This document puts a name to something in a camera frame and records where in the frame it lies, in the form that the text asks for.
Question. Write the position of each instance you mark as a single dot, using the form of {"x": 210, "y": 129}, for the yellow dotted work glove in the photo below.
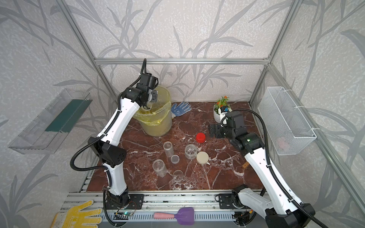
{"x": 78, "y": 217}

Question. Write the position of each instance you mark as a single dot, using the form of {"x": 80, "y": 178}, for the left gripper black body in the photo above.
{"x": 153, "y": 96}

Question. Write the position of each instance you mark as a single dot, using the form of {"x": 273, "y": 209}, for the clear oatmeal jar small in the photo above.
{"x": 168, "y": 149}

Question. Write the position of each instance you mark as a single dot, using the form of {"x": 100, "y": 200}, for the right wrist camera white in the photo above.
{"x": 222, "y": 111}

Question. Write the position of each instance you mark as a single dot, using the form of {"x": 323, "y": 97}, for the red jar lid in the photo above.
{"x": 200, "y": 138}

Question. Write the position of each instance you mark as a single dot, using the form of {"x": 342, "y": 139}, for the blue dotted work glove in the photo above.
{"x": 180, "y": 109}

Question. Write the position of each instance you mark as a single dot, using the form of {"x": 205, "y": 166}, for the white wire wall basket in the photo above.
{"x": 287, "y": 127}

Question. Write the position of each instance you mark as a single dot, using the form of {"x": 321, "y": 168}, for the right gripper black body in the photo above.
{"x": 230, "y": 134}

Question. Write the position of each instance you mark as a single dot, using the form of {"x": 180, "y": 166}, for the green circuit board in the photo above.
{"x": 124, "y": 214}

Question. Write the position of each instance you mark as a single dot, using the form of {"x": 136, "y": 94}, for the clear plastic wall shelf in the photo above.
{"x": 49, "y": 129}

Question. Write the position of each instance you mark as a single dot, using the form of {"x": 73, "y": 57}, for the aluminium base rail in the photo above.
{"x": 168, "y": 201}

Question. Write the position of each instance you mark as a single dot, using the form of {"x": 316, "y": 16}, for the white pot artificial flowers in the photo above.
{"x": 220, "y": 102}

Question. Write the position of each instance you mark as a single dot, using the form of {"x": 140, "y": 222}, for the clear oatmeal jar tall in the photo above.
{"x": 160, "y": 168}

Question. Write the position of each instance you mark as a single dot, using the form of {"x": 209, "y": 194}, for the purple scoop pink handle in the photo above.
{"x": 185, "y": 216}

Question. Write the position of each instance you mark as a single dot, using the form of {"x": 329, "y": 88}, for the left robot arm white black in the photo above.
{"x": 105, "y": 145}

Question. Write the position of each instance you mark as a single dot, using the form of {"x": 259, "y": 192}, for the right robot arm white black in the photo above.
{"x": 256, "y": 151}

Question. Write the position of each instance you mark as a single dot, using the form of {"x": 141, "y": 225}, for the mesh trash bin yellow bag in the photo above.
{"x": 157, "y": 121}

